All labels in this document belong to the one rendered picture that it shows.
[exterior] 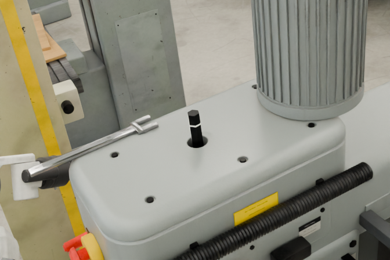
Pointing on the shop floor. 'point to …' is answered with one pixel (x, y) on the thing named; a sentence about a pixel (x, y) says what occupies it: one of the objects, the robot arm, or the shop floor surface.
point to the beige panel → (31, 130)
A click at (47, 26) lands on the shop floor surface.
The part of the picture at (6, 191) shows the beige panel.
